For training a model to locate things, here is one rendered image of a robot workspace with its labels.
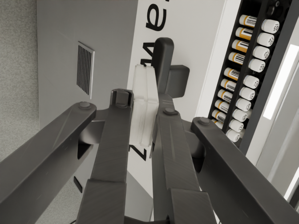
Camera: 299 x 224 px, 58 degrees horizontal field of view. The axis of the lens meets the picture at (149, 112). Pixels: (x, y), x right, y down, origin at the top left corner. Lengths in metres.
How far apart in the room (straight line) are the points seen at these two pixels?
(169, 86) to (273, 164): 0.16
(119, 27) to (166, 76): 0.33
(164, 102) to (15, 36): 0.97
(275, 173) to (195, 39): 0.18
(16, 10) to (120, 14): 0.62
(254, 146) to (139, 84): 0.20
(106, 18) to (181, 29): 0.36
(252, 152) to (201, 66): 0.15
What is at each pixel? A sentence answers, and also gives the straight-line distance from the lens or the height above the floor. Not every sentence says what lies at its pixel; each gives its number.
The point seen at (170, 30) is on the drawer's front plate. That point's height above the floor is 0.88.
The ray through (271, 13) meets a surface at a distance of 0.32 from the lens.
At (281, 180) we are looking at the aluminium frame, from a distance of 0.33.
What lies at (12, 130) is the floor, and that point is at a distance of 1.25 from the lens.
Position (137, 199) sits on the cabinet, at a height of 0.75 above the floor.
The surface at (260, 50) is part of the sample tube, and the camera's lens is 0.31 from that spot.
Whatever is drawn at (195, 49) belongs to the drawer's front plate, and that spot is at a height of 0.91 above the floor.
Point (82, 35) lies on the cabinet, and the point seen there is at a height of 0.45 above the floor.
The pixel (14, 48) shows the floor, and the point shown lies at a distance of 1.12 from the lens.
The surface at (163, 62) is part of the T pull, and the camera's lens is 0.21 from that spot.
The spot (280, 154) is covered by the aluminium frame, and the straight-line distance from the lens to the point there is 0.33.
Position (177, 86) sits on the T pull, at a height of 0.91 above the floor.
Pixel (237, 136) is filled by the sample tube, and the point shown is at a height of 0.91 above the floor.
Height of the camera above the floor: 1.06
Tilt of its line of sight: 43 degrees down
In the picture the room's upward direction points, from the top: 127 degrees clockwise
